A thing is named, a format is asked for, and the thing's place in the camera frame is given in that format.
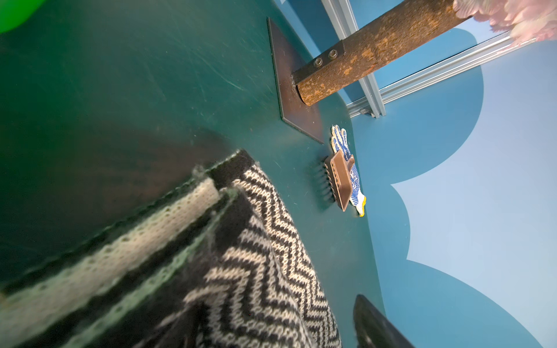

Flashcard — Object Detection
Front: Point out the black white knitted scarf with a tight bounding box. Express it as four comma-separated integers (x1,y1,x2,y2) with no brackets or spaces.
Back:
1,149,342,347

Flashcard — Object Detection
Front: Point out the aluminium frame rail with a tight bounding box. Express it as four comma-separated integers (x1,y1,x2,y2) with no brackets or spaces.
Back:
320,0,540,119

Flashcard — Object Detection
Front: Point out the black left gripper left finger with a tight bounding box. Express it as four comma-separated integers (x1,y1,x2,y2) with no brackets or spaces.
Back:
135,304,202,347

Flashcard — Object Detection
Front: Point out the blue dotted work glove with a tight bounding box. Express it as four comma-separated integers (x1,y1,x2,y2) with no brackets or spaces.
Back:
331,125,367,218

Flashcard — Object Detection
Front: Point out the pink cherry blossom tree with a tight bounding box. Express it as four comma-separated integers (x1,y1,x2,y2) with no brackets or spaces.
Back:
266,0,557,144

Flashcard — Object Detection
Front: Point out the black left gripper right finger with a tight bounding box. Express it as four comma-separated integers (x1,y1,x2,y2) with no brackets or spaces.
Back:
353,294,414,348

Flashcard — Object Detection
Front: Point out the green plastic basket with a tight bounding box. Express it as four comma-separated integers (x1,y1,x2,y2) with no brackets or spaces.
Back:
0,0,44,33

